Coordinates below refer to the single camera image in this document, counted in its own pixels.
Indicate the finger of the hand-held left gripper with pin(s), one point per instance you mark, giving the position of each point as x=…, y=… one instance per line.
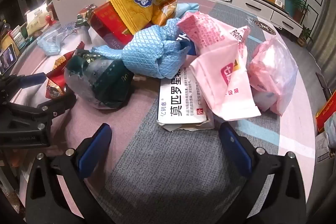
x=34, y=79
x=55, y=106

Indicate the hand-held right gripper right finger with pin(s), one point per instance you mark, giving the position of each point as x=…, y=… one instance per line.
x=235, y=150

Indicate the red gold candy wrapper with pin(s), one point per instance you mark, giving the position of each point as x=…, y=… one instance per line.
x=56, y=87

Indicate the red box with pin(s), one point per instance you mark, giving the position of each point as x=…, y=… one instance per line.
x=110, y=22

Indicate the pink translucent plastic bag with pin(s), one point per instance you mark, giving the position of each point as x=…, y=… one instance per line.
x=273, y=69

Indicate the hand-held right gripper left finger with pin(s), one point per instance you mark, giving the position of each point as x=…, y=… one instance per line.
x=95, y=153

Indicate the blue face mask clear packet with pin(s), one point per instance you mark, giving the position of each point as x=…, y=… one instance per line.
x=50, y=43

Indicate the grey curtain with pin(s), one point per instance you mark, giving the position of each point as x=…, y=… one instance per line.
x=326, y=29

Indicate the potted green plant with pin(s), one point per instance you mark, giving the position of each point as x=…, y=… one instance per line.
x=300, y=7
x=304, y=35

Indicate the white medicine box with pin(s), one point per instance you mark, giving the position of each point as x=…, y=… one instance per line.
x=181, y=108

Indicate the smartphone with lit screen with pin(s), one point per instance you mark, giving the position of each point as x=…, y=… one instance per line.
x=7, y=58

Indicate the light blue cloth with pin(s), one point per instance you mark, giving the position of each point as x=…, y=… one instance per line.
x=190, y=8

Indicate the dark green foil bag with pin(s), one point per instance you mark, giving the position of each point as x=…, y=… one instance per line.
x=105, y=82

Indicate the pink tissue packet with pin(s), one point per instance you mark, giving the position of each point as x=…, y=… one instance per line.
x=218, y=77

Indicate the red gift bag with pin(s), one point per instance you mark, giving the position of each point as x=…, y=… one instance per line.
x=325, y=111

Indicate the pink grey table mat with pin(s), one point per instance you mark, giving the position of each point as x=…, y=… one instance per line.
x=147, y=161

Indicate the blue textured cloth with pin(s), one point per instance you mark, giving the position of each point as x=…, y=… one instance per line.
x=147, y=50

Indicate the red green candy wrapper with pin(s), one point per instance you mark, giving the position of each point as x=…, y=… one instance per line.
x=84, y=16

